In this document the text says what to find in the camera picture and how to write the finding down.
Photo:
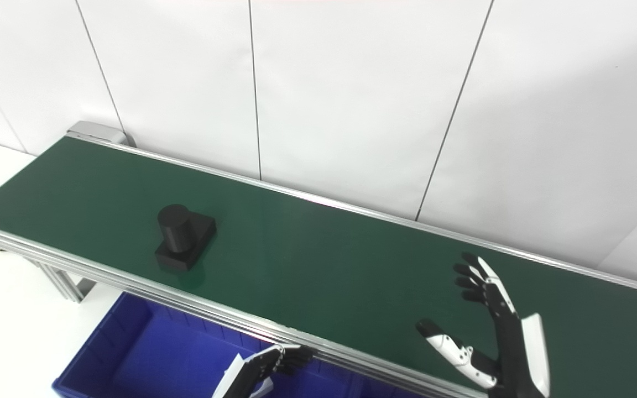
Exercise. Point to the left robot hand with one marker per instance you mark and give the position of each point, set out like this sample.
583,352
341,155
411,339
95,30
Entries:
252,367

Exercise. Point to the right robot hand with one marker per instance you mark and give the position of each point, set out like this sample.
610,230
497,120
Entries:
512,354

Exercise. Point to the black cylinder block part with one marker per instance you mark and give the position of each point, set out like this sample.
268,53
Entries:
183,237

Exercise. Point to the blue bin with white parts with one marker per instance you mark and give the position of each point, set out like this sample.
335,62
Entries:
158,354

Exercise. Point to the green conveyor belt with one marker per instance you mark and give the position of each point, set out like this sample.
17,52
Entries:
324,265
130,284

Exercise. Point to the aluminium conveyor leg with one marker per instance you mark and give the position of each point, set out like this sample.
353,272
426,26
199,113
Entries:
67,282

